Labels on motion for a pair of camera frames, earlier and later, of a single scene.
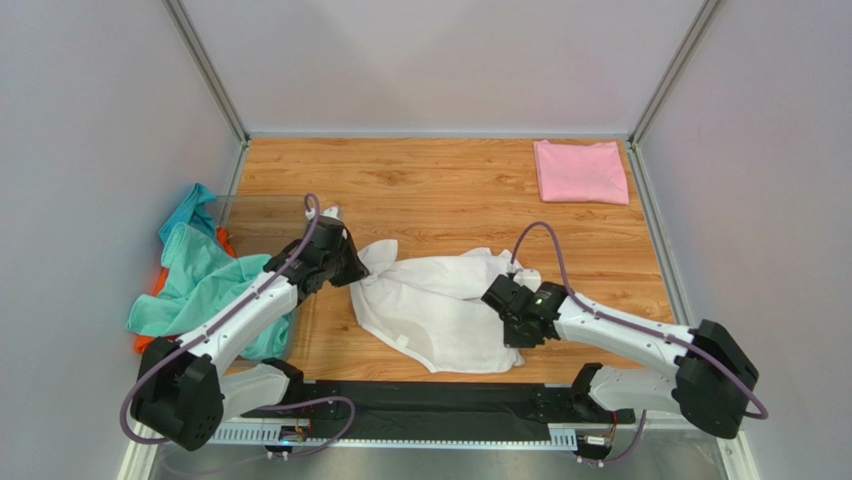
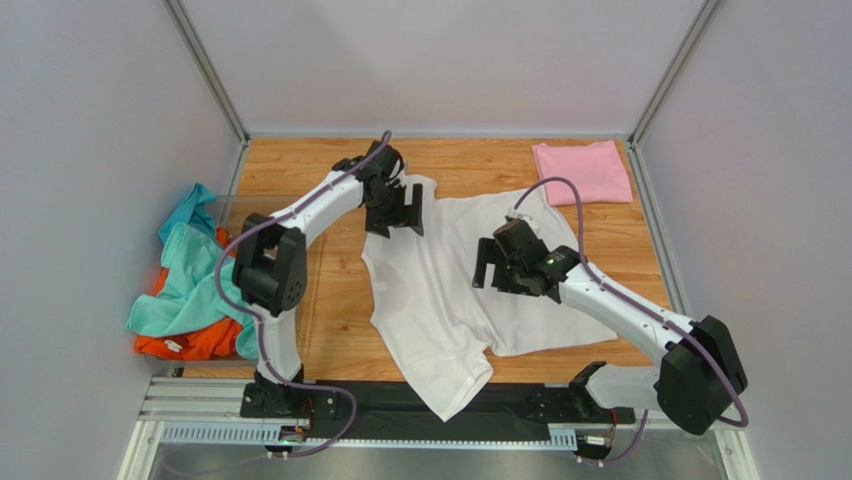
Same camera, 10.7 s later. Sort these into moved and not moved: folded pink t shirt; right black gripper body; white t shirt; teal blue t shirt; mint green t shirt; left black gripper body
Moved: white t shirt; right black gripper body; left black gripper body
Not moved: mint green t shirt; folded pink t shirt; teal blue t shirt
